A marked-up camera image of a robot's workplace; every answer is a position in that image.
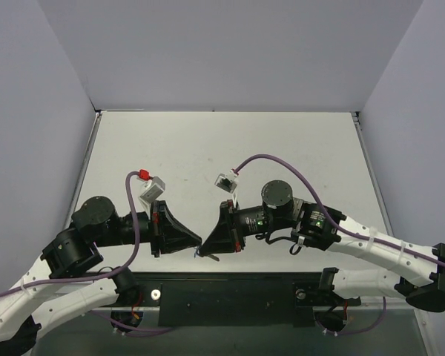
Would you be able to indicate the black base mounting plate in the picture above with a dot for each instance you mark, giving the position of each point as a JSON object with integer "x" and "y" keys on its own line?
{"x": 236, "y": 298}

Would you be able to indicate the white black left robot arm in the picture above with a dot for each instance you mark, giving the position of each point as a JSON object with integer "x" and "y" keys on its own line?
{"x": 58, "y": 288}

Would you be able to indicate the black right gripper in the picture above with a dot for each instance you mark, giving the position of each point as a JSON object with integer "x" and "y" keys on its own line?
{"x": 231, "y": 226}

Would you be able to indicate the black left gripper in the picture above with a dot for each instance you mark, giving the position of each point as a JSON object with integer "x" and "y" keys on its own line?
{"x": 156, "y": 228}

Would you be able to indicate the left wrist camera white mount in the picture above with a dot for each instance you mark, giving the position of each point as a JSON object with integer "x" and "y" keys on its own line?
{"x": 152, "y": 188}

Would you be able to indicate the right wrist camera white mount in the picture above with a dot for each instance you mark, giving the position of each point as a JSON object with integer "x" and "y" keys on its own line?
{"x": 229, "y": 183}

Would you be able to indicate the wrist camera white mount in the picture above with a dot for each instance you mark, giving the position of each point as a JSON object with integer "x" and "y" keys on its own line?
{"x": 152, "y": 188}
{"x": 229, "y": 183}

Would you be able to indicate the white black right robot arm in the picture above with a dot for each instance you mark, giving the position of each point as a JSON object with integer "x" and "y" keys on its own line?
{"x": 414, "y": 273}

